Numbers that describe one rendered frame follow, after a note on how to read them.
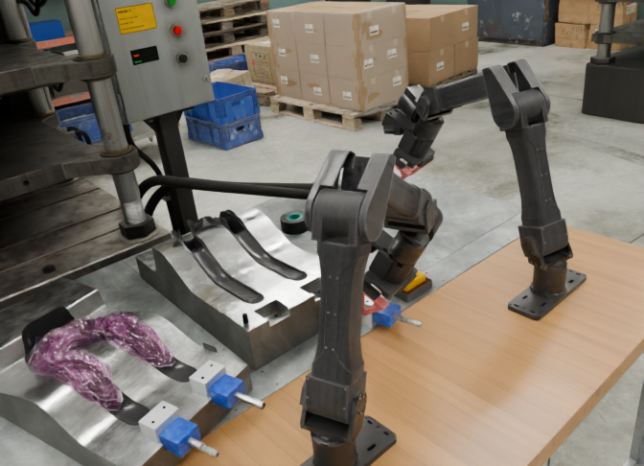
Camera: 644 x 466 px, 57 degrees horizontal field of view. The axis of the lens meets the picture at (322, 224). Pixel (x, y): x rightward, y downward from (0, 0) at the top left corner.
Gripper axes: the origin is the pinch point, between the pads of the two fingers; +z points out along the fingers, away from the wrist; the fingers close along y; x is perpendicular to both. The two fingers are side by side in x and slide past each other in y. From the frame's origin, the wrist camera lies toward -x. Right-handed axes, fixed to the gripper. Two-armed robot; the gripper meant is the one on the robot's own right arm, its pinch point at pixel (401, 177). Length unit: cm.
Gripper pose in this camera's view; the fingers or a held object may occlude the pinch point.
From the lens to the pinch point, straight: 154.3
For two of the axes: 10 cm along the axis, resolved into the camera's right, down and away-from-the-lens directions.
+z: -2.9, 6.7, 6.8
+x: 7.1, 6.3, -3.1
